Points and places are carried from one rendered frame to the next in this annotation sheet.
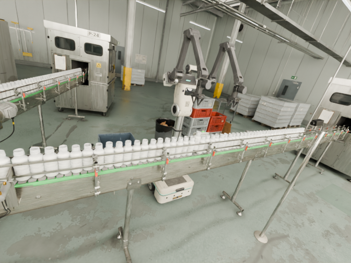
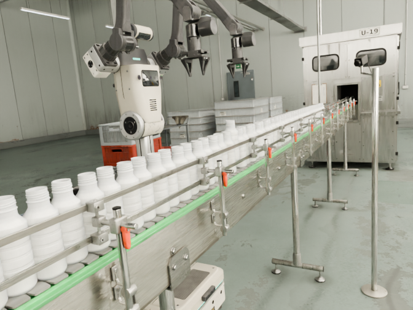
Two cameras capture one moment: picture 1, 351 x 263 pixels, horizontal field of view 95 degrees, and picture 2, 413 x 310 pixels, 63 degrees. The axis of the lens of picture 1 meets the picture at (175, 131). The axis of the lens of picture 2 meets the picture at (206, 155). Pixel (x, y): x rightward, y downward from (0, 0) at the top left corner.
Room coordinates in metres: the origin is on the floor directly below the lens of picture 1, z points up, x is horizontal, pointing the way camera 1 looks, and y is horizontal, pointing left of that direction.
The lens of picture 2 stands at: (0.08, 0.50, 1.30)
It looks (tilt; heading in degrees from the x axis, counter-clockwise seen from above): 10 degrees down; 334
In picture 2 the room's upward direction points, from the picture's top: 5 degrees counter-clockwise
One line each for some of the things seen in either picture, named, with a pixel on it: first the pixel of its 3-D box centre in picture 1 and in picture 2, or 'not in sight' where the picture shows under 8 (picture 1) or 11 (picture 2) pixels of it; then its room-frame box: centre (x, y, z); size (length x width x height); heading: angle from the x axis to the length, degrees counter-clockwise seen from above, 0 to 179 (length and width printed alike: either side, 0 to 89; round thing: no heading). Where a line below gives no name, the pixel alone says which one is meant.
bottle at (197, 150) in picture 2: (166, 148); (198, 165); (1.08, 0.04, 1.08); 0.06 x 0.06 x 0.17
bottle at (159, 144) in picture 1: (159, 148); (187, 168); (1.05, 0.10, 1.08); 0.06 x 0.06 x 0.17
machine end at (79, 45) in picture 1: (89, 72); not in sight; (4.68, 2.76, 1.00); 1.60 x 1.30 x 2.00; 17
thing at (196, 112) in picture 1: (197, 110); (133, 151); (3.78, -0.41, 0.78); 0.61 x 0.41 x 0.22; 132
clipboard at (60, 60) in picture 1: (60, 62); not in sight; (3.82, 2.93, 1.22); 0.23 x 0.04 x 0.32; 107
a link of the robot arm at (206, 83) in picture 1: (205, 80); (201, 21); (1.35, -0.15, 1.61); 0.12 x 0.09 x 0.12; 35
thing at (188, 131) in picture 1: (192, 127); not in sight; (3.77, -0.40, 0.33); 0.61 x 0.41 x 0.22; 131
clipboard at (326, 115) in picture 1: (325, 116); (319, 93); (4.07, -3.52, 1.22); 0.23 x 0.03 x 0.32; 35
